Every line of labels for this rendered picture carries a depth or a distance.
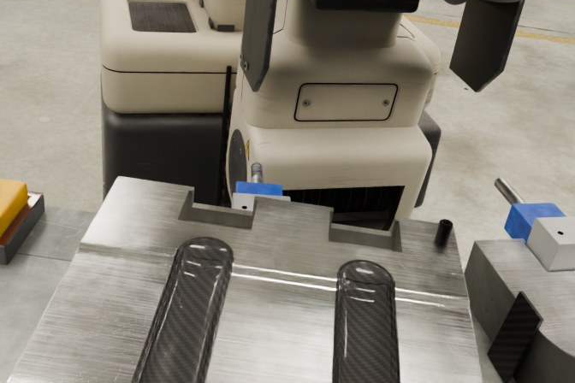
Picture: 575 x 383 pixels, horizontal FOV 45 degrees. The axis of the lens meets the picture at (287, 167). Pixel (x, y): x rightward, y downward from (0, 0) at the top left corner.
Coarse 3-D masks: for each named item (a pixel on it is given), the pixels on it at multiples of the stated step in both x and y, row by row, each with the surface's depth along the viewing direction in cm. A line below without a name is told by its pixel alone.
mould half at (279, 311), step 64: (128, 192) 51; (128, 256) 45; (256, 256) 46; (320, 256) 47; (384, 256) 48; (448, 256) 49; (64, 320) 40; (128, 320) 41; (256, 320) 42; (320, 320) 42; (448, 320) 44
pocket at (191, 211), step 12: (192, 192) 52; (192, 204) 53; (204, 204) 54; (180, 216) 50; (192, 216) 54; (204, 216) 53; (216, 216) 53; (228, 216) 53; (240, 216) 53; (252, 216) 53; (240, 228) 54
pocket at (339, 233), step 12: (336, 228) 53; (348, 228) 53; (360, 228) 53; (396, 228) 53; (336, 240) 54; (348, 240) 53; (360, 240) 53; (372, 240) 53; (384, 240) 53; (396, 240) 52
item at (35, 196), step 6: (30, 192) 61; (36, 192) 62; (30, 198) 61; (36, 198) 61; (30, 204) 60; (24, 210) 59; (30, 210) 59; (18, 216) 58; (24, 216) 58; (12, 222) 58; (18, 222) 58; (12, 228) 57; (6, 234) 56; (12, 234) 56; (0, 240) 55; (6, 240) 55
